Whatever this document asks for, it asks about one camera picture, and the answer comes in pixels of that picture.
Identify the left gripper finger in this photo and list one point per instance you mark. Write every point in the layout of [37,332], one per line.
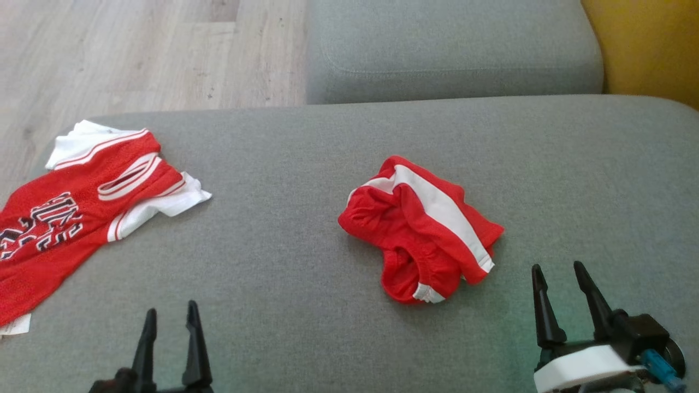
[145,349]
[195,349]

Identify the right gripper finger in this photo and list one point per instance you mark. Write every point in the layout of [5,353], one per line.
[546,316]
[596,305]

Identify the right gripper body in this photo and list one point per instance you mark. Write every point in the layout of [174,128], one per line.
[595,363]

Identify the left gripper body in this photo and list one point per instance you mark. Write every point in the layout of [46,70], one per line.
[125,383]

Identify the red Bulls 23 jersey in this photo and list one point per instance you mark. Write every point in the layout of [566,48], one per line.
[54,265]

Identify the red shorts with white stripe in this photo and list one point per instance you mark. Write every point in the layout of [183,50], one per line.
[415,240]

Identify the small white paper tag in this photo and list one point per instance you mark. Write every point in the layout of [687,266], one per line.
[13,326]

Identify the yellow sofa cushion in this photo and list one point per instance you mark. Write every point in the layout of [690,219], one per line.
[655,43]

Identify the grey sofa back cushion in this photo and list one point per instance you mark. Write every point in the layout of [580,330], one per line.
[448,43]

